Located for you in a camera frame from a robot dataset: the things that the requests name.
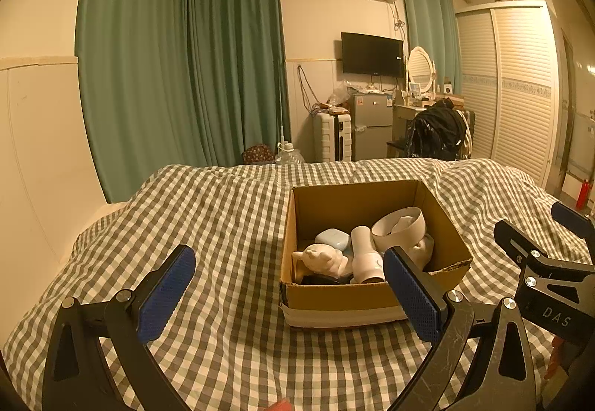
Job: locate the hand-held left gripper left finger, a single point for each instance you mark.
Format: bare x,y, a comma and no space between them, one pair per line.
167,295

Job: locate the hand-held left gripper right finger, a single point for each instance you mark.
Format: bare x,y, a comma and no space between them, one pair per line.
413,295

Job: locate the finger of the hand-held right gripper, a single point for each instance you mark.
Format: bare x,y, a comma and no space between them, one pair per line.
576,225
520,246

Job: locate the white round plug-in device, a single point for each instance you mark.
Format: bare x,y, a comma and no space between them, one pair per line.
365,260

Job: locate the clear tape roll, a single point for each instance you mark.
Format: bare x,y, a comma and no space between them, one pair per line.
413,230

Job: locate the brown cardboard box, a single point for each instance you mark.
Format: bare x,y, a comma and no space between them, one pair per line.
339,299

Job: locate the white figurine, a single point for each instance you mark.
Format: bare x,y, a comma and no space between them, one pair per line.
325,260

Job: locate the light blue earbuds case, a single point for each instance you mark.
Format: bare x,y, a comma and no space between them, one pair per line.
332,238

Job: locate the person's right hand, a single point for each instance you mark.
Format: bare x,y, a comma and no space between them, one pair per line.
554,360

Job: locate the red fire extinguisher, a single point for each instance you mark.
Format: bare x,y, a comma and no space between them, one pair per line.
583,196

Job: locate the white crumpled plastic bag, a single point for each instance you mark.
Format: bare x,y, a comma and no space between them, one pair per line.
424,250

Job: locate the black jacket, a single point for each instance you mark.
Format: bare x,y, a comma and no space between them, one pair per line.
434,132

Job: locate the white slatted wardrobe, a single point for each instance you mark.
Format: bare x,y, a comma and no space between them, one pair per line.
511,90

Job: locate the brown patterned bag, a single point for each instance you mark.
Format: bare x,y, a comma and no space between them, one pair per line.
258,154

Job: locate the small silver fridge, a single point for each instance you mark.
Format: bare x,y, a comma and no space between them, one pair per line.
372,127

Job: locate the white suitcase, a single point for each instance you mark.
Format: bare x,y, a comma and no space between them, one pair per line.
330,139

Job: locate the wooden dressing table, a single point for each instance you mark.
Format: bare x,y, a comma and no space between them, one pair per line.
403,113

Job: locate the clear water jug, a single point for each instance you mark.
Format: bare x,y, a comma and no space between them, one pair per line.
289,155

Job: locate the white oval mirror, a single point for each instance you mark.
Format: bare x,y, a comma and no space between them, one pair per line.
419,65

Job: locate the clear plastic bag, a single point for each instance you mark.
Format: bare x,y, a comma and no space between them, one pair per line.
340,95

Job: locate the wide green curtain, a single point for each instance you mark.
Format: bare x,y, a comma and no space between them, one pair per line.
176,67

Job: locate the narrow green curtain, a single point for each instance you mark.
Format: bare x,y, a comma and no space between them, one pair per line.
432,30

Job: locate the black wall television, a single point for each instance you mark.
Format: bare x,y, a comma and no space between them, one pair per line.
372,54

